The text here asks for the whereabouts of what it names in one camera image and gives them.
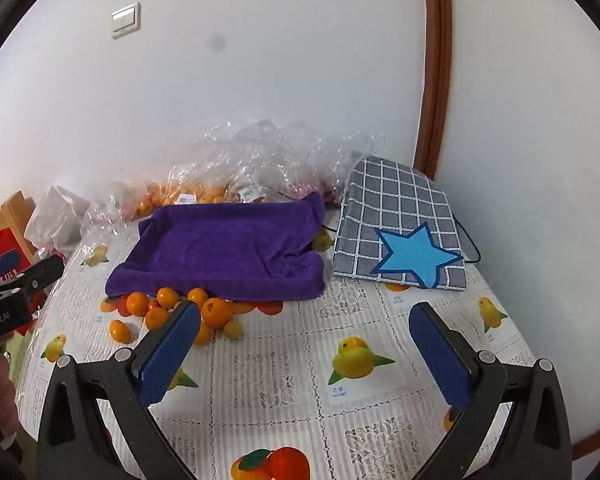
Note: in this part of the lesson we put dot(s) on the small red fruit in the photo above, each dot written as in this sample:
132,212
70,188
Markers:
153,305

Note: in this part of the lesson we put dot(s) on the white barcode label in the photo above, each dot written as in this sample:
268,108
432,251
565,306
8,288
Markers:
185,200
250,192

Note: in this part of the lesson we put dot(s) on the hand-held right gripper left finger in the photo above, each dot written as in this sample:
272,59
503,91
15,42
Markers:
170,355

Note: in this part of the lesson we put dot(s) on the wooden board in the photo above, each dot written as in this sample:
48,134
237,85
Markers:
15,207

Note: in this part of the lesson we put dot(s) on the purple towel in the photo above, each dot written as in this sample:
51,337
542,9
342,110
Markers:
220,245

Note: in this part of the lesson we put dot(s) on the pile of oranges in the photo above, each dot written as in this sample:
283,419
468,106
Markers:
216,311

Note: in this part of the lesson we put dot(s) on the bunch of bagged oranges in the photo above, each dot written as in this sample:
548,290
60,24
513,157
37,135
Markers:
147,201

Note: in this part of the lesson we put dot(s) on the grey checkered star cushion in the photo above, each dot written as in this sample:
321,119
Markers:
395,210

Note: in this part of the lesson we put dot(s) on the white bag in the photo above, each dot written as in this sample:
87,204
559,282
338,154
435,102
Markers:
55,220

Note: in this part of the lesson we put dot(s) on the clear plastic bag with oranges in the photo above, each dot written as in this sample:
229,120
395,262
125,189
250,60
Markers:
190,180

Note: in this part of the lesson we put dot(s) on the white light switch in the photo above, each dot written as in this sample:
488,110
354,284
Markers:
126,20

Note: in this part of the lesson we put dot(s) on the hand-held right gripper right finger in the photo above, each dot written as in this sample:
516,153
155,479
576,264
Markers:
440,360

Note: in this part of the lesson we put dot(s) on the crumpled clear plastic bag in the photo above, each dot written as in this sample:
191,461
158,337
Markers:
100,215

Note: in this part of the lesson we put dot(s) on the brown wooden door frame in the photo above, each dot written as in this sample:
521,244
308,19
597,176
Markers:
437,60

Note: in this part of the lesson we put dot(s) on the oval yellow citrus fruit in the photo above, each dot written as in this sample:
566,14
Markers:
233,329

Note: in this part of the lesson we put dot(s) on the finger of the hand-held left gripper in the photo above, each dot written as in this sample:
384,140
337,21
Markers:
42,272
0,266

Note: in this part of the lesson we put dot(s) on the large clear plastic bag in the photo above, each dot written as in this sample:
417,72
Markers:
300,155

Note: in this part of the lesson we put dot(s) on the red paper bag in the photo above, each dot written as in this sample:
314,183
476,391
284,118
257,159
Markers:
2,242

